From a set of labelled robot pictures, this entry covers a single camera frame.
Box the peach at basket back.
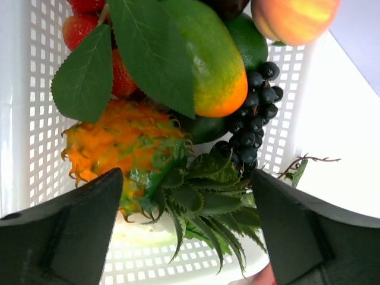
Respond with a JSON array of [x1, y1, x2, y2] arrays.
[[251, 0, 341, 46]]

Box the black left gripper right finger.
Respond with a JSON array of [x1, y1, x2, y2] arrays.
[[250, 169, 379, 284]]

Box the orange spiky pineapple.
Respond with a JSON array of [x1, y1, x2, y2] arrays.
[[61, 100, 262, 270]]

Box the green orange mango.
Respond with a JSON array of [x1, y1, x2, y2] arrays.
[[162, 1, 248, 118]]

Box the red strawberries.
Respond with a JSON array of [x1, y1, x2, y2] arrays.
[[62, 0, 139, 100]]

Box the large green leaf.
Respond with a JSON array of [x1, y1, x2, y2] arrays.
[[107, 1, 195, 118]]

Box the dark grape bunch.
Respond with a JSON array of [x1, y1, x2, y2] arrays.
[[215, 61, 284, 177]]

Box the dark plum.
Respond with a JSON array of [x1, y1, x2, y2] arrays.
[[201, 0, 249, 20]]

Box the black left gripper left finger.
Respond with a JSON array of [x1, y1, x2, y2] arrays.
[[1, 168, 123, 284]]

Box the green lime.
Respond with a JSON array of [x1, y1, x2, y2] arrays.
[[224, 14, 268, 71]]

